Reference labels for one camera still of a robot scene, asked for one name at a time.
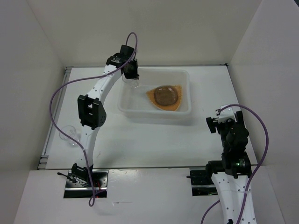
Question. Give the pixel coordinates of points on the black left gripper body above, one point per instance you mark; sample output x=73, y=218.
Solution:
x=132, y=72

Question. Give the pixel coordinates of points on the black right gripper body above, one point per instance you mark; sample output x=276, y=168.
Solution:
x=223, y=127

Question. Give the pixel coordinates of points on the clear glass cup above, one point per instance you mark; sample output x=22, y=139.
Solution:
x=132, y=83
x=70, y=135

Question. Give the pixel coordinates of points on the woven bamboo fan tray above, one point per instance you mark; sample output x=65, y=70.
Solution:
x=173, y=107

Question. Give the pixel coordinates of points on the clear glass cup front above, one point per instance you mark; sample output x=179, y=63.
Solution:
x=70, y=135

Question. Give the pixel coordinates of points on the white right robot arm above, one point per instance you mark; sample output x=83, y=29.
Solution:
x=230, y=175

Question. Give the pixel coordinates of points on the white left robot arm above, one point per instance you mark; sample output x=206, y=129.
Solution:
x=91, y=112

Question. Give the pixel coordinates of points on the translucent plastic bin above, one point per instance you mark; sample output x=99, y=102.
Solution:
x=133, y=102

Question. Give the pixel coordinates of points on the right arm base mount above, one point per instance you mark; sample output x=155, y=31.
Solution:
x=201, y=184

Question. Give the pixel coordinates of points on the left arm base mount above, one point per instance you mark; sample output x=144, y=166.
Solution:
x=76, y=188

